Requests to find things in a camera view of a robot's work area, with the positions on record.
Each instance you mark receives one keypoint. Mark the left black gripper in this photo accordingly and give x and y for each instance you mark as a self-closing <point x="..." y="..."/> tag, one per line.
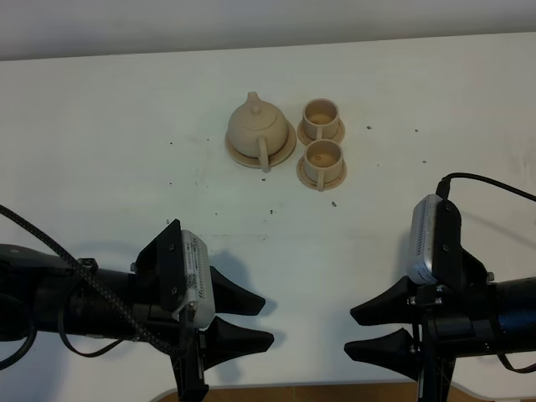
<point x="160" y="290"/>

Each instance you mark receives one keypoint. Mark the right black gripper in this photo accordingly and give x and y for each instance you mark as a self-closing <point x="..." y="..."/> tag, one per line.
<point x="453" y="306"/>

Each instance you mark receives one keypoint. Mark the beige ceramic teapot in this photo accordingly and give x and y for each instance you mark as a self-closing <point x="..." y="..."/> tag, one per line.
<point x="257" y="129"/>

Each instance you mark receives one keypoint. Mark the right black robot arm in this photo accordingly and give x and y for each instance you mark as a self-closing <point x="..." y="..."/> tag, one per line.
<point x="515" y="312"/>

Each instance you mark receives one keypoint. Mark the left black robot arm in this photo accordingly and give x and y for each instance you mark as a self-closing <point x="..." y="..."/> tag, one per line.
<point x="41" y="293"/>

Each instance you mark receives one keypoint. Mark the beige teapot saucer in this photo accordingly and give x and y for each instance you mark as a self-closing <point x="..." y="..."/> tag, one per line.
<point x="274" y="159"/>

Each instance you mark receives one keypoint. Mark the near beige cup saucer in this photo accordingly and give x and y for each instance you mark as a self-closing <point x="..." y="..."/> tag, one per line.
<point x="309" y="183"/>

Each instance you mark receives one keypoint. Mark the beige cup saucer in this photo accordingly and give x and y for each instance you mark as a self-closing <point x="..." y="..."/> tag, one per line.
<point x="306" y="140"/>
<point x="309" y="183"/>

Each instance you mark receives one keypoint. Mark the near beige teacup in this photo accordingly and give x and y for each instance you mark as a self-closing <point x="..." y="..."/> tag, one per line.
<point x="323" y="161"/>

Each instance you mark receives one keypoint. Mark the beige teacup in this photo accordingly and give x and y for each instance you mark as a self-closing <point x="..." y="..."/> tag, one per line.
<point x="320" y="119"/>
<point x="323" y="161"/>

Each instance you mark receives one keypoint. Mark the far beige cup saucer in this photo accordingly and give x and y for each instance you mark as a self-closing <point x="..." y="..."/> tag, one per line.
<point x="306" y="140"/>

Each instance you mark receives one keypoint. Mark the far beige teacup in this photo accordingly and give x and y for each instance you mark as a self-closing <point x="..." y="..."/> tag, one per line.
<point x="320" y="119"/>

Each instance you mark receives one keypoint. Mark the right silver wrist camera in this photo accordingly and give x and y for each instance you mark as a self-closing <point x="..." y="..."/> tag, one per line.
<point x="431" y="243"/>

